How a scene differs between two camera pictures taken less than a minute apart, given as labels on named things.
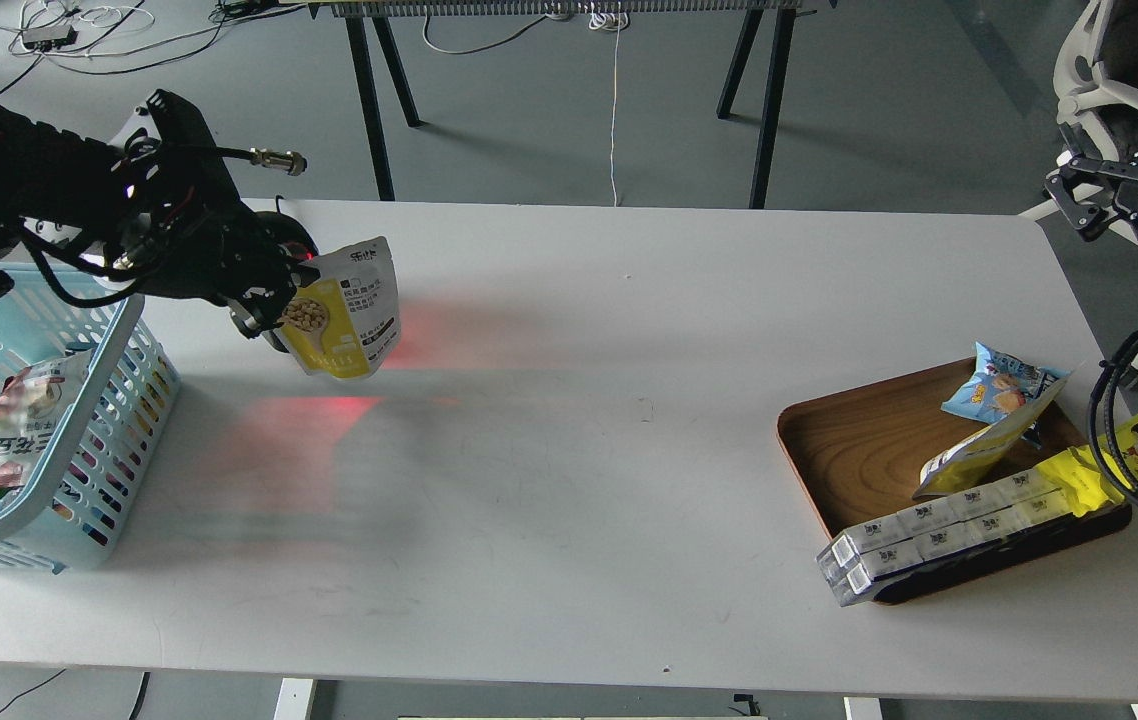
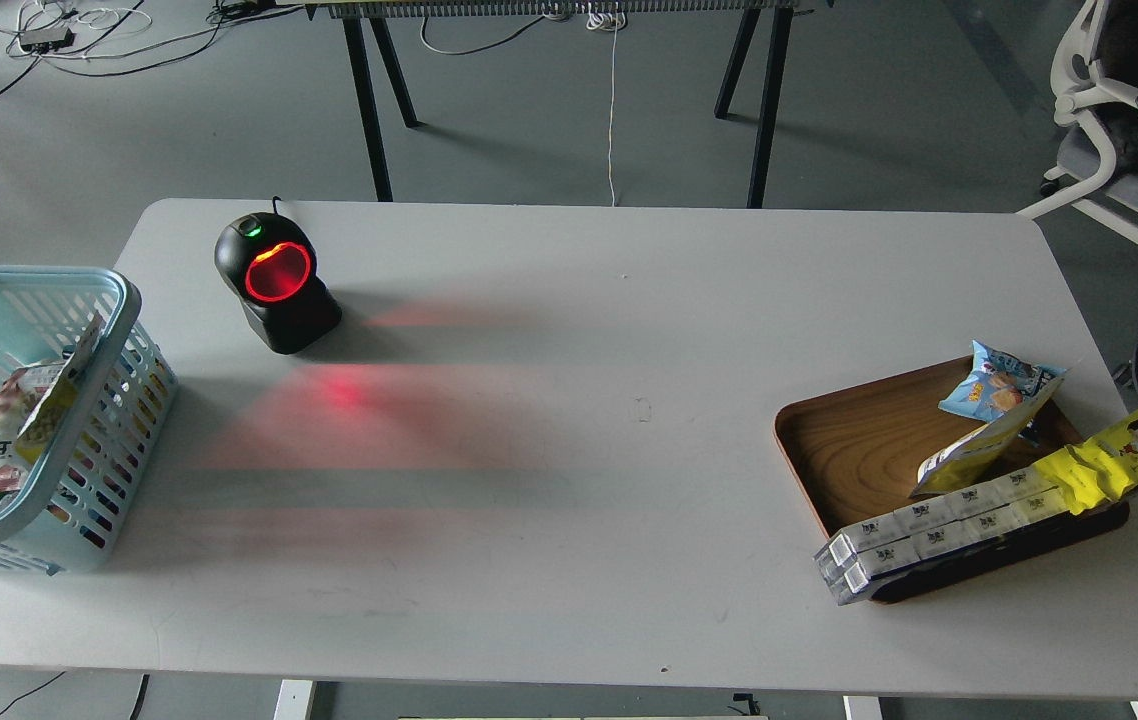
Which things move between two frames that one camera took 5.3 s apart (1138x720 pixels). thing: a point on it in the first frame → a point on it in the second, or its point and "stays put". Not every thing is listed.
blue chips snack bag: [1001, 385] stays put
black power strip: [49, 39] stays put
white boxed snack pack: [875, 548] stays put
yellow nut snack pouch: [345, 323] → [31, 441]
